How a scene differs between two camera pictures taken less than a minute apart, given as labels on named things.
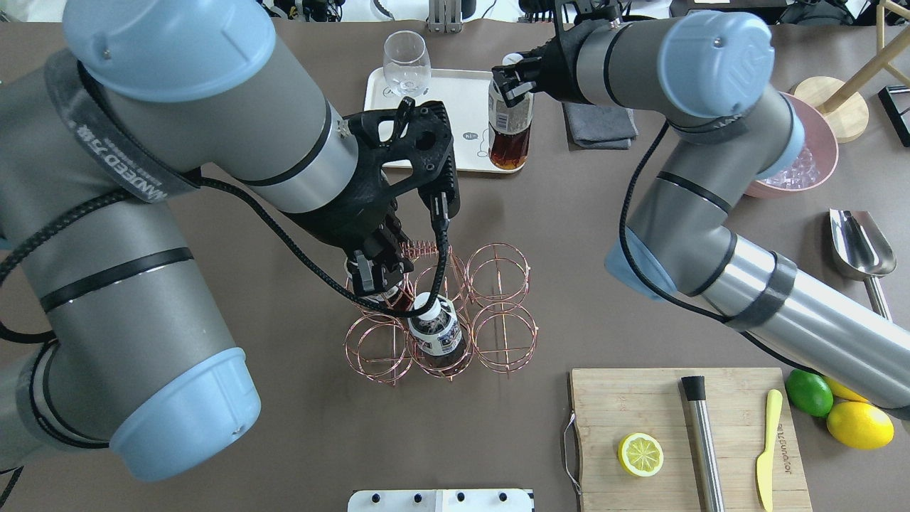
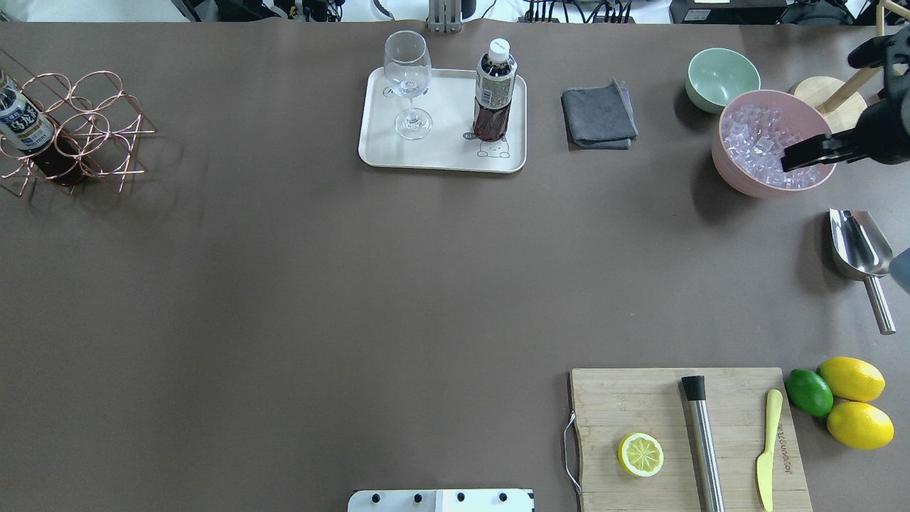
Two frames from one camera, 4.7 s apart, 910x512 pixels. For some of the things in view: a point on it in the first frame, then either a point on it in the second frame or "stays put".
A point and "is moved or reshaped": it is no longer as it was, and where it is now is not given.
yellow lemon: [860, 425] stays put
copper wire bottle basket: [453, 311] is moved or reshaped
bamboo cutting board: [613, 404] stays put
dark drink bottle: [508, 128] → [499, 48]
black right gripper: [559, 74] → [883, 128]
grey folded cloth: [601, 127] stays put
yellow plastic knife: [765, 463] stays put
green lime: [810, 393] stays put
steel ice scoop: [861, 250] stays put
